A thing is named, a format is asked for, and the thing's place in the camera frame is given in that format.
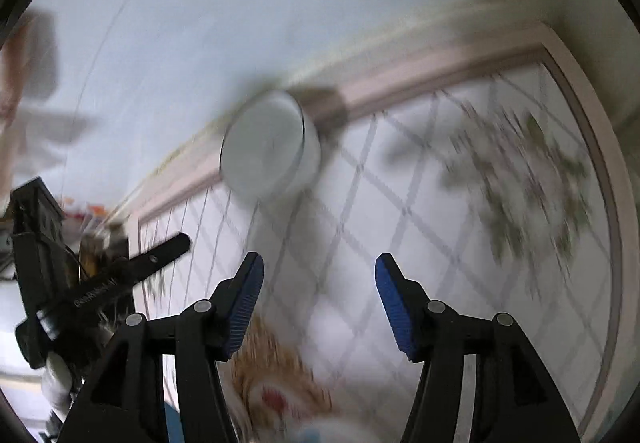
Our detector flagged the dark wok with steel handle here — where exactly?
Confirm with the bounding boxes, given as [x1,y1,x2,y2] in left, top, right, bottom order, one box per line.
[79,222,130,285]

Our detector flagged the colourful wall stickers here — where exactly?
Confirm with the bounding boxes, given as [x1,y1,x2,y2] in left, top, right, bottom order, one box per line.
[59,196,109,220]

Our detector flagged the diamond pattern floral table mat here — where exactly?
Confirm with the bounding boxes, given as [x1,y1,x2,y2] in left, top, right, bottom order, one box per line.
[134,20,627,443]

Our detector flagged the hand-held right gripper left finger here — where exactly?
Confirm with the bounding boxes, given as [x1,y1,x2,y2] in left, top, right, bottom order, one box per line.
[57,251,265,443]

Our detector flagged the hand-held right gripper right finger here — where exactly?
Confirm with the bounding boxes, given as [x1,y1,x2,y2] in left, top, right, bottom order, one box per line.
[374,252,584,443]

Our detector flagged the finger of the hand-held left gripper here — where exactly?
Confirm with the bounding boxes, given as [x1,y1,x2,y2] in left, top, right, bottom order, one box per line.
[124,232,193,285]

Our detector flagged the plain white bowl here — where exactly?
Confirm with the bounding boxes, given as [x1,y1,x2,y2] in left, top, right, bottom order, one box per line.
[218,90,322,203]

